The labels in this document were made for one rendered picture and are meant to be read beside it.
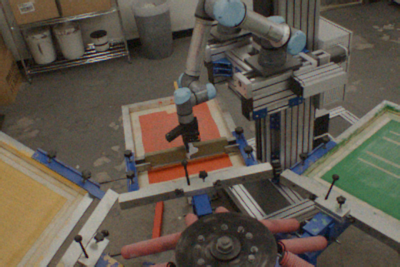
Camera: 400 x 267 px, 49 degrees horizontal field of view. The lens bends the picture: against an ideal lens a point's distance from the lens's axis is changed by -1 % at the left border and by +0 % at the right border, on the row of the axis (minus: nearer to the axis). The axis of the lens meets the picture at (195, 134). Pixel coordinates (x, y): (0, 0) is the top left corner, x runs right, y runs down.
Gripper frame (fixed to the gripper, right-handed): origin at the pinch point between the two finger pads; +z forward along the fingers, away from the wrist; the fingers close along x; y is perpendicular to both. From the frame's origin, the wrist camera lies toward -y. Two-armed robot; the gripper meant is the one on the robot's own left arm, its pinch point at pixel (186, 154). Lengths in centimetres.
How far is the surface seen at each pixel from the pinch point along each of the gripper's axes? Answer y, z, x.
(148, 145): -17.7, 5.3, 21.0
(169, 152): -8.1, -4.4, -1.5
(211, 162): 10.9, 5.3, -3.5
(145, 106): -15, 3, 56
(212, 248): -4, -31, -85
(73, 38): -81, 58, 329
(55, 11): -92, 23, 324
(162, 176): -13.7, 5.4, -6.2
